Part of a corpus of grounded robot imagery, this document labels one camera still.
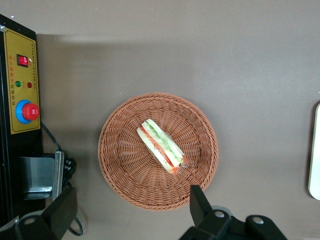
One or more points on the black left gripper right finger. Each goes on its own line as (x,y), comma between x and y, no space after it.
(200,207)

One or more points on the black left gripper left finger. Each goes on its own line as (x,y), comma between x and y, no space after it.
(58,212)

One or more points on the red rocker power switch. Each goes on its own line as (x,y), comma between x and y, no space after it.
(22,60)

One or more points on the black power plug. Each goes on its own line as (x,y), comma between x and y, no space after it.
(70,167)

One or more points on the round brown wicker basket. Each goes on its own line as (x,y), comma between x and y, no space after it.
(130,160)

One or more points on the yellow control panel label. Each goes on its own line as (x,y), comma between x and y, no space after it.
(22,75)

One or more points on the cream white plastic tray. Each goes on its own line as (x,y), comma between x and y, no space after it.
(315,155)

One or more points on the green indicator light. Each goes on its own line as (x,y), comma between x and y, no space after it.
(18,83)

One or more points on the plastic-wrapped sandwich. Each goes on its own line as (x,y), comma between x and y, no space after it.
(160,146)

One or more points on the grey metal bracket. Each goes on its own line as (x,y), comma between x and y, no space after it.
(37,172)

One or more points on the red indicator light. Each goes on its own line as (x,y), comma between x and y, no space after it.
(29,85)

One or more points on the black appliance cabinet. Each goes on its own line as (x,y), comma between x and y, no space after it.
(22,145)

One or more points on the red knob on blue base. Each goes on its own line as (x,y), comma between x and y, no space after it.
(28,111)

